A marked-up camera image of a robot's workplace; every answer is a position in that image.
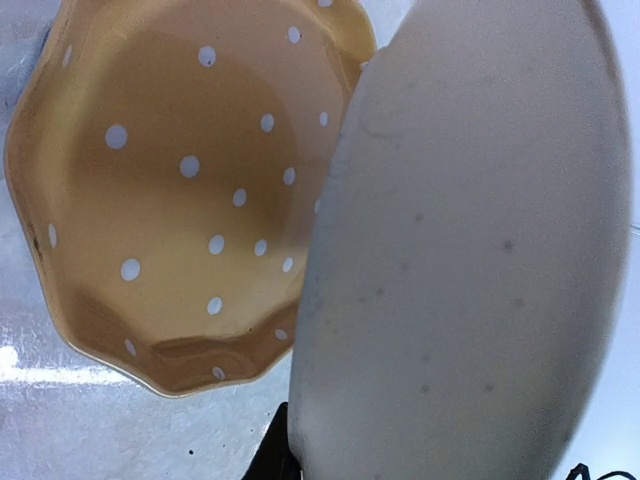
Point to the beige plate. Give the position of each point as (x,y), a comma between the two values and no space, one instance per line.
(468,253)

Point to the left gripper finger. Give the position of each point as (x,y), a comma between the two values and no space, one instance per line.
(273,459)

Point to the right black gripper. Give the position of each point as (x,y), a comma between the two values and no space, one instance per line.
(579,472)

